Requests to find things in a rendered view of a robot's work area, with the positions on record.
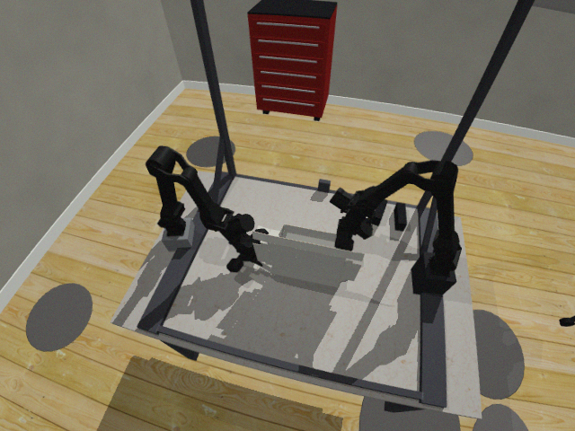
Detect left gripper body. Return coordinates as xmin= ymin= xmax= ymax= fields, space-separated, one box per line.
xmin=334 ymin=209 xmax=362 ymax=251

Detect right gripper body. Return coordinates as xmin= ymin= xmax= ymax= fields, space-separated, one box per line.
xmin=226 ymin=228 xmax=269 ymax=273

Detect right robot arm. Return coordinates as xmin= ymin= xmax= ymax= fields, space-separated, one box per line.
xmin=146 ymin=145 xmax=261 ymax=254

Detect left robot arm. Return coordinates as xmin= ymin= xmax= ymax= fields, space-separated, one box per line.
xmin=330 ymin=160 xmax=462 ymax=277

